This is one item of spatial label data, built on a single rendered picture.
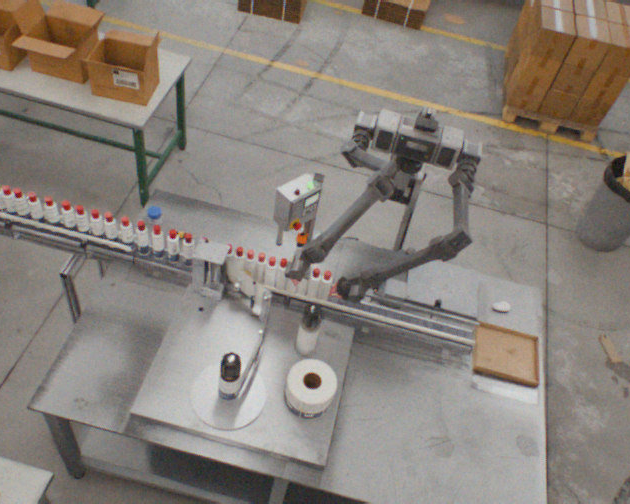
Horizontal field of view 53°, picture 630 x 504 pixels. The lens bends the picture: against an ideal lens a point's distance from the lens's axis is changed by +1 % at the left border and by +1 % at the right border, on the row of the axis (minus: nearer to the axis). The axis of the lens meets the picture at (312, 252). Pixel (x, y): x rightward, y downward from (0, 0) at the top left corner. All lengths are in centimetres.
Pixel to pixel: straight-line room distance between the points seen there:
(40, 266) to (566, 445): 334
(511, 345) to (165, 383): 161
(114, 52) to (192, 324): 205
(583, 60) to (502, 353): 319
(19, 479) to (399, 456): 146
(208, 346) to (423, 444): 100
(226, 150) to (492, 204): 211
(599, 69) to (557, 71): 32
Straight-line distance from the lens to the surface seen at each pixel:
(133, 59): 424
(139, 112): 402
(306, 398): 251
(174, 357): 275
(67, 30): 445
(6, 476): 272
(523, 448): 292
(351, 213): 242
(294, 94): 559
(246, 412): 261
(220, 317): 285
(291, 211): 255
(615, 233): 499
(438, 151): 293
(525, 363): 313
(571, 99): 589
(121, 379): 277
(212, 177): 472
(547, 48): 562
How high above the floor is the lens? 325
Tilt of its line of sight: 49 degrees down
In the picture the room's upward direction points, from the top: 12 degrees clockwise
